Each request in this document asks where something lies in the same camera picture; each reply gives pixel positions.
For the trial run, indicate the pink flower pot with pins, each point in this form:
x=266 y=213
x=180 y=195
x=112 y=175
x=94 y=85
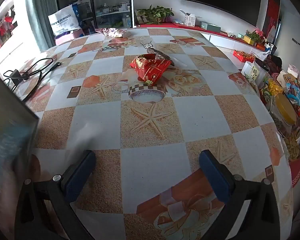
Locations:
x=253 y=36

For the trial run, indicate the green potted plant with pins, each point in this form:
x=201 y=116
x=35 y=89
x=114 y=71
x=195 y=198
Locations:
x=155 y=13

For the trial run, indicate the red round mat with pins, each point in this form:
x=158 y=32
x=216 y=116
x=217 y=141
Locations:
x=297 y=172

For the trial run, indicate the jar with yellow lid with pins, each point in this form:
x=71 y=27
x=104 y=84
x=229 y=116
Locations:
x=286 y=108

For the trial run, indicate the bag of peanuts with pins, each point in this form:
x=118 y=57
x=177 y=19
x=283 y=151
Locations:
x=293 y=146

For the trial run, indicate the large red snack bag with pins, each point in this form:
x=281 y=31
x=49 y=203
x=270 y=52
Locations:
x=150 y=68

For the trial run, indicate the glass door cabinet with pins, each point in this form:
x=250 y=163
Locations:
x=107 y=0

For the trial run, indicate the red wall poster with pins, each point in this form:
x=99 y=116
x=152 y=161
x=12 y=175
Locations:
x=272 y=10

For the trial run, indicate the black power adapter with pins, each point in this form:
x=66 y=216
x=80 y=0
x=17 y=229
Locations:
x=15 y=75

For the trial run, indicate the red basket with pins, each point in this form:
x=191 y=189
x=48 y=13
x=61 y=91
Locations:
x=243 y=56

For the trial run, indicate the silver brown snack packet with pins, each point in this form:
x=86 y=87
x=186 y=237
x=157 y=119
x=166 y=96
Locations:
x=162 y=55

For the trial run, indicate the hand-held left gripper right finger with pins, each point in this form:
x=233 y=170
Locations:
x=215 y=177

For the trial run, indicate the clear jar with black lid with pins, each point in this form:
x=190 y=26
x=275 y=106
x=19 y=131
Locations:
x=259 y=73

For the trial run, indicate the green curtain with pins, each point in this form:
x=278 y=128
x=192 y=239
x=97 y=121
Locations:
x=38 y=17

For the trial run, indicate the pink floral packet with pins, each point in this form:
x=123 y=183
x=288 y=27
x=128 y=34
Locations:
x=111 y=32

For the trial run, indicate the white printed shopping bag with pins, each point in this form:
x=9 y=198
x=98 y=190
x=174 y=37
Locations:
x=63 y=21

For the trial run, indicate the pile of snack packets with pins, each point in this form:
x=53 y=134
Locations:
x=293 y=92

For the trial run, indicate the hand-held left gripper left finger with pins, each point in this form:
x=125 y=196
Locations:
x=77 y=177

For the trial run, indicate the white cardboard box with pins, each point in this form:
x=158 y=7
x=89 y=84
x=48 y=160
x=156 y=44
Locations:
x=190 y=18

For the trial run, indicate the green flat box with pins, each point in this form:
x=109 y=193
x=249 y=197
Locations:
x=209 y=25

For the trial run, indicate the dark green box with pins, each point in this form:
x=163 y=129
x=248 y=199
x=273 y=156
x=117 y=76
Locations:
x=10 y=130

